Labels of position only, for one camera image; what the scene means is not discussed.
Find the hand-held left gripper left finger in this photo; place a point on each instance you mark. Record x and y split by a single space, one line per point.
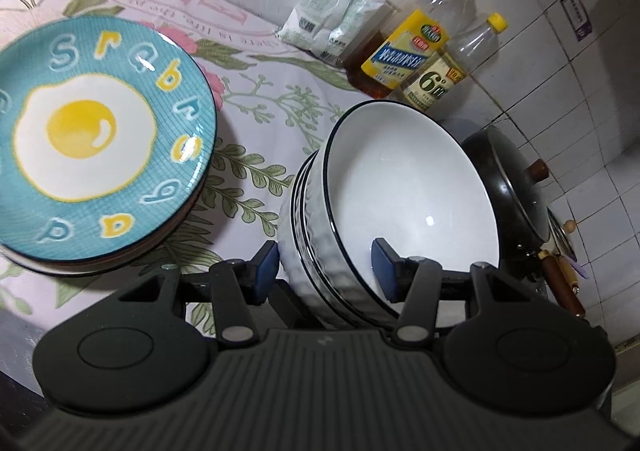
265 271

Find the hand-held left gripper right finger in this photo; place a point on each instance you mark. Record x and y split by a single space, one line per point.
382 271

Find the white bowl with dark rim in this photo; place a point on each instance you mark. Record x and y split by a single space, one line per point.
327 288
400 171
290 256

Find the white plate with sun print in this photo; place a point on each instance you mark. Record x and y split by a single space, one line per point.
75 270

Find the blue fried egg plate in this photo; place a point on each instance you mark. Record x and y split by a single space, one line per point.
100 56

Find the glass pan lid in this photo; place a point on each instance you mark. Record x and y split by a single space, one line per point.
520 201

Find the small pot lid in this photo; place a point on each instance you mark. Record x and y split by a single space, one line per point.
557 236

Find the white enamel milk pot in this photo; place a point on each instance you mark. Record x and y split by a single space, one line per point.
567 276

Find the clear bottle yellow cap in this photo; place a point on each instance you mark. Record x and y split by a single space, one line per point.
435 81

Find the floral tablecloth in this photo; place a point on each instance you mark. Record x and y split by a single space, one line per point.
260 56

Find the large clear bottle orange cap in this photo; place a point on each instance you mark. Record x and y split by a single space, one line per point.
400 51

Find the white seasoning packet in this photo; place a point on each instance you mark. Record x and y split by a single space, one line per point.
310 6
355 16

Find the dark wall sticker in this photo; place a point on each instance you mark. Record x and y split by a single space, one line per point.
576 16

